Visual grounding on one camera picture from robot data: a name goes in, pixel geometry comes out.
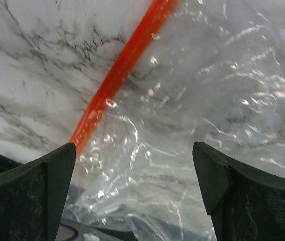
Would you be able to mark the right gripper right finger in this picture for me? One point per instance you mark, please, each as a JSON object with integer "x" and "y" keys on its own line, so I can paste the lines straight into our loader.
{"x": 243, "y": 202}

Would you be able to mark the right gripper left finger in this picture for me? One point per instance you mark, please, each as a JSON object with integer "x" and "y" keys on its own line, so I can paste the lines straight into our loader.
{"x": 33, "y": 195}

